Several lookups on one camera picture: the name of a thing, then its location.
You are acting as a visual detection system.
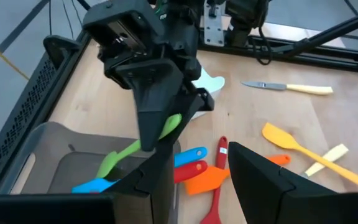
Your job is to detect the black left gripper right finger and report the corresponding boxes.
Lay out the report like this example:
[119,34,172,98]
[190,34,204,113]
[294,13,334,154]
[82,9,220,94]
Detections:
[228,142,338,224]

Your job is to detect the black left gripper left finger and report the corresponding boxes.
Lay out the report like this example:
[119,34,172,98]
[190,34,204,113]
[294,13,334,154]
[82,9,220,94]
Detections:
[104,145,175,224]

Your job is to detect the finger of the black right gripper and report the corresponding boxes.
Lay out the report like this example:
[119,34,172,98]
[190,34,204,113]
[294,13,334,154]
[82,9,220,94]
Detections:
[104,57,185,152]
[163,88,214,149]

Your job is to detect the red silicone spoon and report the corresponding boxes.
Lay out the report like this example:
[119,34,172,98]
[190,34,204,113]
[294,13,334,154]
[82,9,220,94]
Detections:
[199,136,229,224]

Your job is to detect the blue silicone spatula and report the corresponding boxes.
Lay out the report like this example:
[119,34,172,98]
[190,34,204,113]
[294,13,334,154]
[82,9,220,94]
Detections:
[71,146,208,194]

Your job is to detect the orange silicone spatula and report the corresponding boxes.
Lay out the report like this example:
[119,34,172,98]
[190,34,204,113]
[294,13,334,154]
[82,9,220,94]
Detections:
[183,154,291,197]

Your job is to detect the yellow silicone spatula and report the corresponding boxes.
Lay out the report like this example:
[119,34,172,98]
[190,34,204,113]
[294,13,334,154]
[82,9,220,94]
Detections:
[262,122,358,193]

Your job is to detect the cream handled table knife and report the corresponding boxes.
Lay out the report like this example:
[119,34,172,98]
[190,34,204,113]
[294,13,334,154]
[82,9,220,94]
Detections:
[300,143,350,179]
[240,80,334,96]

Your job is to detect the grey translucent plastic bin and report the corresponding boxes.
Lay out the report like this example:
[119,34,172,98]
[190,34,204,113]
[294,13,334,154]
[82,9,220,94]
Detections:
[0,121,182,197]

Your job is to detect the black perforated metal box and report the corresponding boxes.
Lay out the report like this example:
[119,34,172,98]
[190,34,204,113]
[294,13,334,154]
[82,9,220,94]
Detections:
[0,46,90,194]

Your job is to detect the white plastic handled bin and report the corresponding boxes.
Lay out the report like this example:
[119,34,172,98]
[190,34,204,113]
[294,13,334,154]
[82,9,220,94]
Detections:
[191,67,226,121]

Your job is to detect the silver mounting bracket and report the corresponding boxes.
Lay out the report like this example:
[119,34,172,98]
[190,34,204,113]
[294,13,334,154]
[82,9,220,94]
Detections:
[203,2,224,47]

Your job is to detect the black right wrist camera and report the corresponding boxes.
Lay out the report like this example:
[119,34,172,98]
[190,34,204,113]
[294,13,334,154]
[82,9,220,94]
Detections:
[81,1,167,56]

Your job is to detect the black aluminium table frame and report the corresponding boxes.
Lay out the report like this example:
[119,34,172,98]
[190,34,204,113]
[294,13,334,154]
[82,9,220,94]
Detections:
[42,6,358,94]

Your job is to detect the yellow hanging power cable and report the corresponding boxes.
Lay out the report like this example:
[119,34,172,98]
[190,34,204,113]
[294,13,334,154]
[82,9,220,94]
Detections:
[0,32,30,81]

